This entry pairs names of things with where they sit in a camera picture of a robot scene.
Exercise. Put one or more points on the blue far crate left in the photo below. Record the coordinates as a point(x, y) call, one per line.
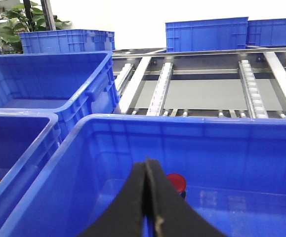
point(67, 41)

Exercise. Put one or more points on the blue source plastic crate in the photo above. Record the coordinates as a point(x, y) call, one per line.
point(27, 141)

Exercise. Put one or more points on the blue target plastic crate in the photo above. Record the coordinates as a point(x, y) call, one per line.
point(235, 171)

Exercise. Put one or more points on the blue far crate right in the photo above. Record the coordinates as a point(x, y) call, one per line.
point(268, 33)

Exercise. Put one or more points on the metal roller rack frame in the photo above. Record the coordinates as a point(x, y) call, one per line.
point(245, 83)

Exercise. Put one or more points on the blue rear left crate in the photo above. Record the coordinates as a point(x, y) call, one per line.
point(70, 85)

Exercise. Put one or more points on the green potted plant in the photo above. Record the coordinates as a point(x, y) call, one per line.
point(18, 20)

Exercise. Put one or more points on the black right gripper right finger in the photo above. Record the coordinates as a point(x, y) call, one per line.
point(169, 214)

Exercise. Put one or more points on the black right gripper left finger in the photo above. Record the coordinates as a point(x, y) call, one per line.
point(123, 217)

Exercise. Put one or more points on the blue far crate centre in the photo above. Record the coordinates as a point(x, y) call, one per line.
point(204, 35)

